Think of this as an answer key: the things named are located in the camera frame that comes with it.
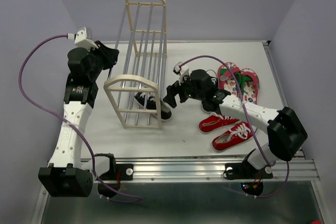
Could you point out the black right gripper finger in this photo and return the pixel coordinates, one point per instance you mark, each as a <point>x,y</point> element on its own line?
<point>185,93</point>
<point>172,91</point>

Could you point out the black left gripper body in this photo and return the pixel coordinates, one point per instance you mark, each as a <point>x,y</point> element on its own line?
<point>101,60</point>

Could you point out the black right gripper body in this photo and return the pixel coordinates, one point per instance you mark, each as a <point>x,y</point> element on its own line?
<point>196,94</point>

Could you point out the black sneaker white laces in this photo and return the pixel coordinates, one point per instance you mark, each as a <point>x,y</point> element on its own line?
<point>148,99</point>

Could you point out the beige chrome shoe shelf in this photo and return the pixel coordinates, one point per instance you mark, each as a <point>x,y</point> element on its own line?
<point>144,64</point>

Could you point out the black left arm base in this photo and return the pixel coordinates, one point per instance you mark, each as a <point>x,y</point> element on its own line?
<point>111,172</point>

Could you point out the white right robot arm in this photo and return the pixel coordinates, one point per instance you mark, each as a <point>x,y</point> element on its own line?
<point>285,132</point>

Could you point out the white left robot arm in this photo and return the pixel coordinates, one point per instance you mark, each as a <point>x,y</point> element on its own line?
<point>64,176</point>

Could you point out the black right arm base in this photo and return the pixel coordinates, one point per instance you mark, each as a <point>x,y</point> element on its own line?
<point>244,172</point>

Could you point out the pink flip-flop left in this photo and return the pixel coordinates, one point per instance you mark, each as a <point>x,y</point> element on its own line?
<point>225,78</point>

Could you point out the pink flip-flop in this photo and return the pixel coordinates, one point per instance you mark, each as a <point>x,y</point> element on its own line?
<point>249,84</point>
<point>225,78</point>

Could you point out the red sneaker upper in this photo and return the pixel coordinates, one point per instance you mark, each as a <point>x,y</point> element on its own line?
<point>215,121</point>

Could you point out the red sneaker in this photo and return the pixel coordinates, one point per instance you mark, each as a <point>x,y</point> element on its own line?
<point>238,134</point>
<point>215,121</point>

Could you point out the pink flip-flop right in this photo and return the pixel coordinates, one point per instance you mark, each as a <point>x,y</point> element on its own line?
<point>249,84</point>

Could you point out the red sneaker lower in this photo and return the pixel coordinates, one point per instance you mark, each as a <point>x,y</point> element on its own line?
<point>238,134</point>

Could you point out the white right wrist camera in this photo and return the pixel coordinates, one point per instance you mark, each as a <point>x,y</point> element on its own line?
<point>182,71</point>

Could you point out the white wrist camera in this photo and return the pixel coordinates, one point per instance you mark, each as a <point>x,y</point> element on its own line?
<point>182,71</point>
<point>82,38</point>

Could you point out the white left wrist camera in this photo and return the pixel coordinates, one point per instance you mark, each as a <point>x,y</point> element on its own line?
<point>82,38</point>

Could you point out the aluminium mounting rail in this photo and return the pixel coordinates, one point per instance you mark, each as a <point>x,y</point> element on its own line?
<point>211,170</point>

